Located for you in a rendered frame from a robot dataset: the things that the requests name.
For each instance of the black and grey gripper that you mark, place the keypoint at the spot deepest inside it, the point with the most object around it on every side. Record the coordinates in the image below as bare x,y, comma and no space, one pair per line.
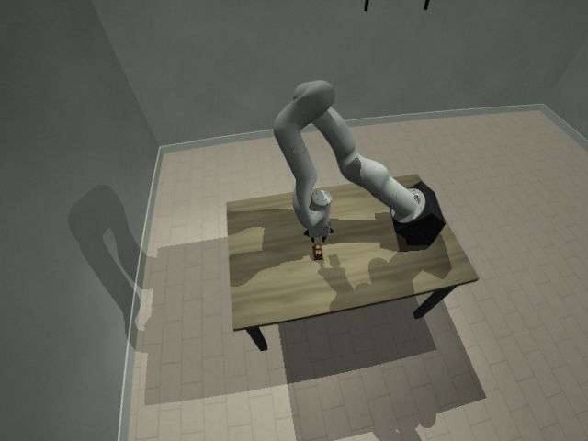
323,232

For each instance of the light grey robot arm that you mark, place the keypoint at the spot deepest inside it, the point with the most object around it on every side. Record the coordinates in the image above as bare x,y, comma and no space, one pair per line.
309,108

